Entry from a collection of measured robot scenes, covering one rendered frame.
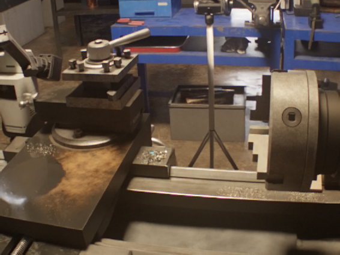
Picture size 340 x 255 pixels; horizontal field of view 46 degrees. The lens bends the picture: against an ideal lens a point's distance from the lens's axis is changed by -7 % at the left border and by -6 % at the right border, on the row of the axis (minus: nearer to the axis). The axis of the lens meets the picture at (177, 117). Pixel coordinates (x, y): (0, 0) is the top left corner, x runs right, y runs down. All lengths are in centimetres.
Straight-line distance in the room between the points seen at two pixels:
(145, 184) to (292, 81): 54
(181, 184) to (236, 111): 181
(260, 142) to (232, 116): 211
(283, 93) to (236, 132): 223
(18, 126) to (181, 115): 120
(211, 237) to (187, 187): 15
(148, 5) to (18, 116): 116
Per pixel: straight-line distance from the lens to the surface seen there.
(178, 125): 303
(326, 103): 84
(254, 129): 92
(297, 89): 80
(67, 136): 123
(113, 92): 111
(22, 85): 222
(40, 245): 98
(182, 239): 116
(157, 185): 117
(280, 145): 78
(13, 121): 234
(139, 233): 120
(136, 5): 290
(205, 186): 116
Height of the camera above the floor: 151
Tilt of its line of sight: 26 degrees down
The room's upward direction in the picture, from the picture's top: 3 degrees counter-clockwise
